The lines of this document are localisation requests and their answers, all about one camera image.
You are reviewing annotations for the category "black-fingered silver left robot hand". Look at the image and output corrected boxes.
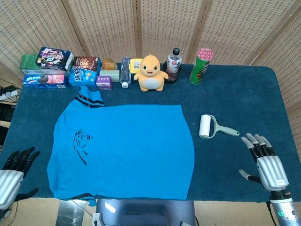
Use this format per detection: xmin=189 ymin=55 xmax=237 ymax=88
xmin=0 ymin=146 xmax=41 ymax=210

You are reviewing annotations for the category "grey-fingered silver right robot hand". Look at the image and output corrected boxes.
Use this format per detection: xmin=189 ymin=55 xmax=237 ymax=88
xmin=238 ymin=133 xmax=289 ymax=192

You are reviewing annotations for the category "pale green lint roller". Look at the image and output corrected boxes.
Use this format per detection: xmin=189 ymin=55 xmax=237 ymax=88
xmin=198 ymin=114 xmax=240 ymax=140

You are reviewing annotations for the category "white power strip with plugs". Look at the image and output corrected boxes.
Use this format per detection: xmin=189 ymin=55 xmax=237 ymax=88
xmin=0 ymin=86 xmax=20 ymax=102

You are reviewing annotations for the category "blue and pink Oreo box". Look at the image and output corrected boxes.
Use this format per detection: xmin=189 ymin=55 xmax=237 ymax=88
xmin=23 ymin=74 xmax=68 ymax=90

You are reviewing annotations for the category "green carton box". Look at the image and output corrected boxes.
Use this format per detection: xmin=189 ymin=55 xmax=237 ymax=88
xmin=20 ymin=53 xmax=71 ymax=76

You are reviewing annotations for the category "blue T-shirt with black print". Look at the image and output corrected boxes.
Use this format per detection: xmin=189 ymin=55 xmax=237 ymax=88
xmin=47 ymin=86 xmax=195 ymax=208

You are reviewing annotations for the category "blue cookie box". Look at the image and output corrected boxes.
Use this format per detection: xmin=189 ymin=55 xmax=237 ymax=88
xmin=68 ymin=67 xmax=98 ymax=88

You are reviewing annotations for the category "green Pringles can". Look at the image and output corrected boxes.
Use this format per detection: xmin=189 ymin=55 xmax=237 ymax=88
xmin=189 ymin=48 xmax=214 ymax=85

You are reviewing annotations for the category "dark purple snack package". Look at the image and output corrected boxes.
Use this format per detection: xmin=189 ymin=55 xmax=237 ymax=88
xmin=35 ymin=47 xmax=74 ymax=72

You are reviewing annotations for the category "grey robot torso base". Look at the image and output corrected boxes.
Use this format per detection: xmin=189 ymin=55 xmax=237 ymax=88
xmin=92 ymin=199 xmax=197 ymax=226

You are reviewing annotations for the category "purple small box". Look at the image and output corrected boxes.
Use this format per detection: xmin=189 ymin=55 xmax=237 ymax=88
xmin=95 ymin=75 xmax=113 ymax=91

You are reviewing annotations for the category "brown chocolate cookie box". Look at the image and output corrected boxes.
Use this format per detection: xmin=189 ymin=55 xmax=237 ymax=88
xmin=72 ymin=56 xmax=101 ymax=73

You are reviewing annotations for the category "drink bottle with black cap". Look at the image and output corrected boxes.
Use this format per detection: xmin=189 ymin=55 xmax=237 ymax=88
xmin=167 ymin=48 xmax=183 ymax=81

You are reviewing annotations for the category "pale green small box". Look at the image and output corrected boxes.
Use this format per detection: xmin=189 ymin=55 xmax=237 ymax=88
xmin=99 ymin=69 xmax=120 ymax=82

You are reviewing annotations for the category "yellow dinosaur plush toy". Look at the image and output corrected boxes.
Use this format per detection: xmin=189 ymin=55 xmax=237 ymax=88
xmin=133 ymin=55 xmax=169 ymax=92

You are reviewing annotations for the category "clear plastic water bottle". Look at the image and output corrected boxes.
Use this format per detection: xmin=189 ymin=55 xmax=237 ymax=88
xmin=120 ymin=56 xmax=132 ymax=89

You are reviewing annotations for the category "green box with yellow lid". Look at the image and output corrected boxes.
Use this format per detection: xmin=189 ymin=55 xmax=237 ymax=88
xmin=129 ymin=58 xmax=143 ymax=74

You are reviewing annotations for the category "woven bamboo folding screen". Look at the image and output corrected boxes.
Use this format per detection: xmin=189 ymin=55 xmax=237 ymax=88
xmin=0 ymin=0 xmax=301 ymax=123

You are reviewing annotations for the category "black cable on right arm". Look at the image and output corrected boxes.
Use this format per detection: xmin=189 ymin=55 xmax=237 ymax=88
xmin=266 ymin=200 xmax=276 ymax=226

